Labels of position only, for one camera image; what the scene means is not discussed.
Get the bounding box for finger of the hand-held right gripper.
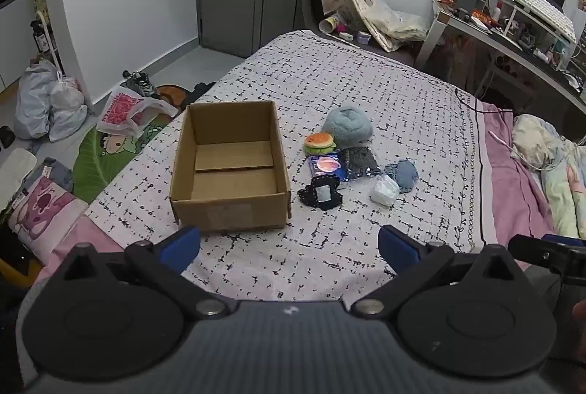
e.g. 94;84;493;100
508;233;586;284

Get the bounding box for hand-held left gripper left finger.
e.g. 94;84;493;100
59;226;240;322

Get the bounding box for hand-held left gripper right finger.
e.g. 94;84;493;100
350;224;526;322

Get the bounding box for white soft bundle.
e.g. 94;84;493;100
369;175;399;207

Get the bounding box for brown cardboard box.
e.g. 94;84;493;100
170;100;293;233

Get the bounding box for dark glittery packet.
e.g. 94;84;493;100
338;145;382;183

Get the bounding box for black lace accessory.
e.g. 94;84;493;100
297;175;344;212

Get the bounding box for blue packet with pink planet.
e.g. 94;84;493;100
308;150;342;183

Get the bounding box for burger plush toy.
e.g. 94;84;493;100
304;131;338;156

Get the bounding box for pastel floral quilt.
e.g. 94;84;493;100
510;113;586;240

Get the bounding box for blue knitted pouch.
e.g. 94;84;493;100
383;159;419;194

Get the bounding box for green cartoon floor mat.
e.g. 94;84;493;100
72;114;171;203

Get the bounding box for fluffy light blue plush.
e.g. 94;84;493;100
327;106;374;150

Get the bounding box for pink cartoon pillow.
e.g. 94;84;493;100
8;174;89;263

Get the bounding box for pink printed plastic bag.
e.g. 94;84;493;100
95;85;179;139

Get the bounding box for brown round cushion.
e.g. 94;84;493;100
155;85;189;105

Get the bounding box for white plastic bag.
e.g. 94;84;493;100
48;75;89;143

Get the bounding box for white folded cloth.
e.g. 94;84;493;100
0;148;38;205

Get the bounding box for white black-patterned blanket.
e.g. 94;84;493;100
86;30;487;304

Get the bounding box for grey-white plastic bag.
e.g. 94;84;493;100
13;59;61;141

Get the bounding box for beige tote bag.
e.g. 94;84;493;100
342;0;430;53

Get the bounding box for white paper cup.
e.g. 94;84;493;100
319;12;347;35

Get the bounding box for white desk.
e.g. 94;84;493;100
414;0;586;103

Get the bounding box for white keyboard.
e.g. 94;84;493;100
509;0;577;42

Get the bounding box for white standing rack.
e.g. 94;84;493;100
30;0;66;75

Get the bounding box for white charging cable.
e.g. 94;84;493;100
487;129;586;171

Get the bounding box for black cable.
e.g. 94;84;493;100
453;89;519;116

